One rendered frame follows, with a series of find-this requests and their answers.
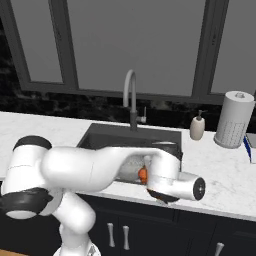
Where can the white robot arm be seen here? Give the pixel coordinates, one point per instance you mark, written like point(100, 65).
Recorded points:
point(76, 166)

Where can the grey curved sink faucet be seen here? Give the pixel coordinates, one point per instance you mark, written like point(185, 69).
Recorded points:
point(133, 116)

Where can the dark sink basin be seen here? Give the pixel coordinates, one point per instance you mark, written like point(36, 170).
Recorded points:
point(110, 135)

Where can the grey colander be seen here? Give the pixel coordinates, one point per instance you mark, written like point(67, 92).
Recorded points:
point(130, 169)

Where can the orange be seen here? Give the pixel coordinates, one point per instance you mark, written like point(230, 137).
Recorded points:
point(143, 174)

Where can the beige soap dispenser bottle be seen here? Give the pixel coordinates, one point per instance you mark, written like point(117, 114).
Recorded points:
point(197, 128)

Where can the dark drawer front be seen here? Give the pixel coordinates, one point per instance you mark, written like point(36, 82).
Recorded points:
point(133, 205)

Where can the grey framed window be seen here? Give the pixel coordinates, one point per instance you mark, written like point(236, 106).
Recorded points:
point(140, 43)

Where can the white paper towel roll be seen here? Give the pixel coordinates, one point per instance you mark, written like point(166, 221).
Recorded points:
point(234, 120)

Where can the dark cupboard door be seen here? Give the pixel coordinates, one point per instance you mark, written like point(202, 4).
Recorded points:
point(150, 238)
point(233, 245)
point(101, 236)

